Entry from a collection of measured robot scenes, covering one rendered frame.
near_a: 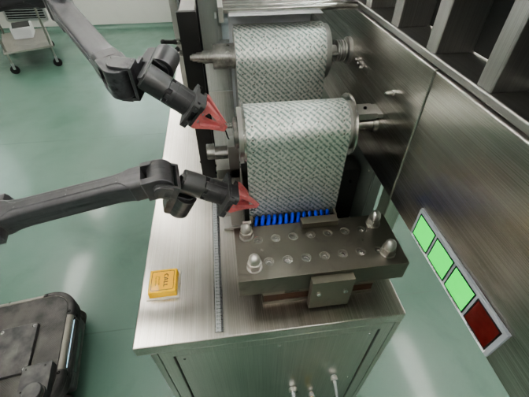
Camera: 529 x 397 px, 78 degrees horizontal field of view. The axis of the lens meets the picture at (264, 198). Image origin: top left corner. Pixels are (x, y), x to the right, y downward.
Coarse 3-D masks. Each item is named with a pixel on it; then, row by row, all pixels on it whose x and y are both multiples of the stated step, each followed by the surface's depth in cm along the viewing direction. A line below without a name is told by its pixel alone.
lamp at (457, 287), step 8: (456, 272) 54; (448, 280) 56; (456, 280) 54; (464, 280) 52; (448, 288) 56; (456, 288) 54; (464, 288) 52; (456, 296) 55; (464, 296) 52; (472, 296) 51; (464, 304) 53
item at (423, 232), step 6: (420, 222) 63; (420, 228) 63; (426, 228) 61; (414, 234) 66; (420, 234) 63; (426, 234) 61; (432, 234) 60; (420, 240) 64; (426, 240) 62; (426, 246) 62
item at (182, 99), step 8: (176, 80) 70; (168, 88) 68; (176, 88) 68; (184, 88) 70; (200, 88) 75; (168, 96) 68; (176, 96) 69; (184, 96) 69; (192, 96) 70; (168, 104) 70; (176, 104) 70; (184, 104) 70; (192, 104) 69; (184, 112) 71; (184, 120) 70
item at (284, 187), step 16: (304, 160) 77; (320, 160) 77; (336, 160) 78; (256, 176) 78; (272, 176) 79; (288, 176) 80; (304, 176) 80; (320, 176) 81; (336, 176) 82; (256, 192) 82; (272, 192) 82; (288, 192) 83; (304, 192) 84; (320, 192) 85; (336, 192) 85; (256, 208) 85; (272, 208) 86; (288, 208) 87; (304, 208) 88; (320, 208) 89
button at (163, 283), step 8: (152, 272) 87; (160, 272) 87; (168, 272) 87; (176, 272) 87; (152, 280) 85; (160, 280) 85; (168, 280) 85; (176, 280) 86; (152, 288) 83; (160, 288) 83; (168, 288) 83; (176, 288) 85; (152, 296) 83; (160, 296) 84
